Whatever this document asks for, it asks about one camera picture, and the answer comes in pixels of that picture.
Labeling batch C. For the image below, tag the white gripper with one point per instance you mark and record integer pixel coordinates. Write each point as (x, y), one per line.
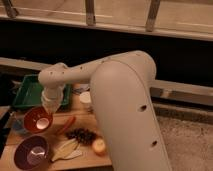
(51, 99)

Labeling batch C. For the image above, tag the orange bowl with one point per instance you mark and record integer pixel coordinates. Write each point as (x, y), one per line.
(37, 120)

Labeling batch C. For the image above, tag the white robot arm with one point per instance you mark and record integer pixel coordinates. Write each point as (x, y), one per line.
(120, 95)

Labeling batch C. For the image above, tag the red chili pepper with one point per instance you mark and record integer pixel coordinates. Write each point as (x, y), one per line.
(66, 126)

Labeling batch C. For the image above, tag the green plastic tray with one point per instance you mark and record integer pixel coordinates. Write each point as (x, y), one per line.
(30, 92)

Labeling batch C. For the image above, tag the white round container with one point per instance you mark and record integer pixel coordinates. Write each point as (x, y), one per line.
(85, 99)

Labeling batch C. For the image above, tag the small blue cup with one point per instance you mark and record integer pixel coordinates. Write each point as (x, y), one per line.
(17, 126)

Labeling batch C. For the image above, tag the crumpled grey wrapper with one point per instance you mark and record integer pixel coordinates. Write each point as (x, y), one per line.
(81, 88)

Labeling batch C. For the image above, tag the banana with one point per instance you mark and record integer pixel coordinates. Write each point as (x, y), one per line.
(65, 149)

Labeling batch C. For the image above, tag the bunch of dark grapes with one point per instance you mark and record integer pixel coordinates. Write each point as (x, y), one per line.
(82, 135)

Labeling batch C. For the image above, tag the purple bowl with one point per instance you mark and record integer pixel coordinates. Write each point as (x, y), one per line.
(31, 153)

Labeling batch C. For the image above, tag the yellow apple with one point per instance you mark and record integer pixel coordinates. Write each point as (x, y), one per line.
(99, 147)

